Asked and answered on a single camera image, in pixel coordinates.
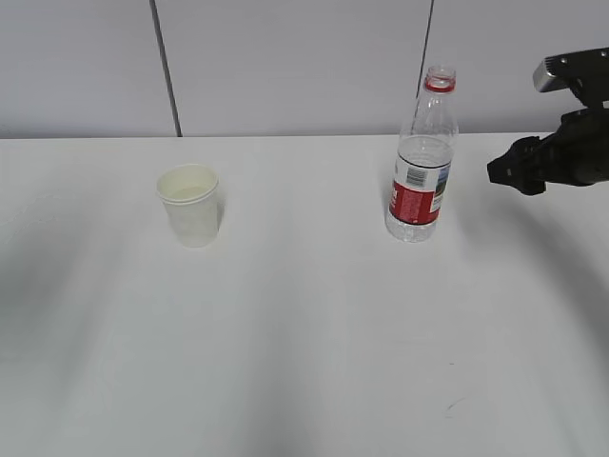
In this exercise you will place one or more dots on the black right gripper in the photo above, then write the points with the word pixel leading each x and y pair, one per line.
pixel 575 155

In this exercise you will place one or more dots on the clear water bottle red label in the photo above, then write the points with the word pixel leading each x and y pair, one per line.
pixel 424 156

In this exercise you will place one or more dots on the white paper cup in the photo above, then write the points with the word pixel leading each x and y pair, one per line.
pixel 189 194

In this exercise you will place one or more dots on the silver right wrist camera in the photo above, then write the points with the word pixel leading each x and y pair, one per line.
pixel 584 73

